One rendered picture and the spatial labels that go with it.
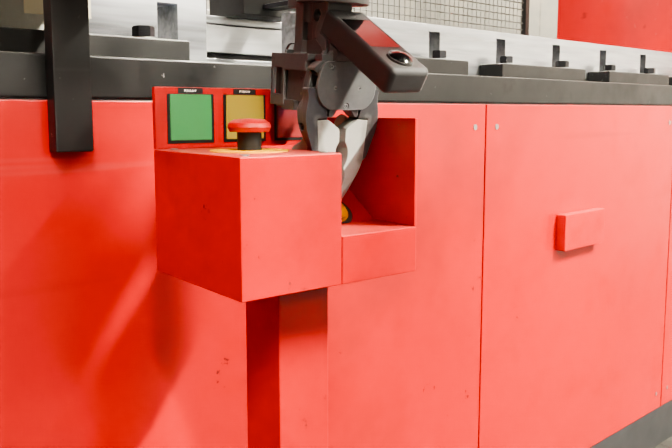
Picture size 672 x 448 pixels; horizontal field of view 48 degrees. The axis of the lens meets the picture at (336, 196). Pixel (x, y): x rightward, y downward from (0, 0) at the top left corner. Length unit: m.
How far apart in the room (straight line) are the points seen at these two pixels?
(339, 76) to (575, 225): 0.88
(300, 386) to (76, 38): 0.41
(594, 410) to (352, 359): 0.77
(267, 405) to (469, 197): 0.63
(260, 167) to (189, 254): 0.12
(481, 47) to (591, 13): 1.40
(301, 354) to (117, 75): 0.36
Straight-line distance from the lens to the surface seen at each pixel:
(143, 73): 0.87
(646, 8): 2.76
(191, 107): 0.75
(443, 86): 1.20
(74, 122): 0.81
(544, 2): 4.81
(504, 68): 1.44
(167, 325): 0.91
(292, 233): 0.64
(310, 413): 0.76
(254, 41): 1.42
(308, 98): 0.71
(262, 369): 0.75
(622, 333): 1.80
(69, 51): 0.81
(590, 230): 1.57
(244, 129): 0.67
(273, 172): 0.62
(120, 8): 1.00
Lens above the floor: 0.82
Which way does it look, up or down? 6 degrees down
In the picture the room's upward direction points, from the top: straight up
